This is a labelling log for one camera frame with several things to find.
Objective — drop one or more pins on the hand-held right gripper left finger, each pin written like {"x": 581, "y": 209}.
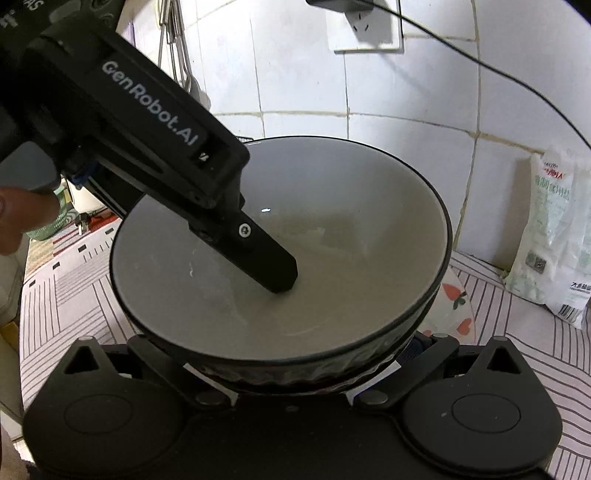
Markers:
{"x": 157, "y": 356}

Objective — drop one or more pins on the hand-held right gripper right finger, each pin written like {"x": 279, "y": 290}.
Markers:
{"x": 418, "y": 350}

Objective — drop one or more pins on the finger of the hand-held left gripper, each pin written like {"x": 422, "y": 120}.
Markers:
{"x": 263, "y": 258}

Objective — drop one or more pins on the strawberry print white bowl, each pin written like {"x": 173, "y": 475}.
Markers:
{"x": 455, "y": 300}

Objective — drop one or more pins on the black bowl with grey inside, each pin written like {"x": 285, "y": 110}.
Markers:
{"x": 323, "y": 221}

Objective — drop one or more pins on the person's left hand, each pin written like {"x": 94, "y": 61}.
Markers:
{"x": 23, "y": 217}

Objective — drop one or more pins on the hanging metal utensils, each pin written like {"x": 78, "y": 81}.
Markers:
{"x": 178, "y": 50}

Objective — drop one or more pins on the striped patterned table mat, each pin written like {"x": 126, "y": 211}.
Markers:
{"x": 508, "y": 327}

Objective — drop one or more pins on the white rice cooker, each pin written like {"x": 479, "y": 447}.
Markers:
{"x": 85, "y": 196}

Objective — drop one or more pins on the green patterned plate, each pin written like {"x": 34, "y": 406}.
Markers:
{"x": 51, "y": 221}

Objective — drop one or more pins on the white printed plastic bag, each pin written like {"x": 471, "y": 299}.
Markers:
{"x": 554, "y": 240}

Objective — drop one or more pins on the black power adapter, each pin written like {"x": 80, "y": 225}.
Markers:
{"x": 341, "y": 4}

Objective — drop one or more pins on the white wall socket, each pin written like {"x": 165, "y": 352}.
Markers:
{"x": 369, "y": 32}

